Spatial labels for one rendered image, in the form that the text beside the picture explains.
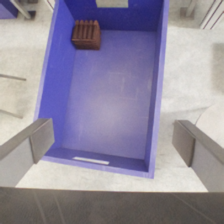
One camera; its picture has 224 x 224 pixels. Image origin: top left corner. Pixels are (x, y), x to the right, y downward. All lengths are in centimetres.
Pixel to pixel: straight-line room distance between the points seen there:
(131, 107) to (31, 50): 82
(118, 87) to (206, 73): 54
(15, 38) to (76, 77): 70
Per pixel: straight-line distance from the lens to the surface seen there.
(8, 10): 139
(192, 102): 97
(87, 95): 73
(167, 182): 96
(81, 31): 76
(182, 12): 118
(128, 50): 77
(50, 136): 16
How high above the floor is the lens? 90
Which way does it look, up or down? 79 degrees down
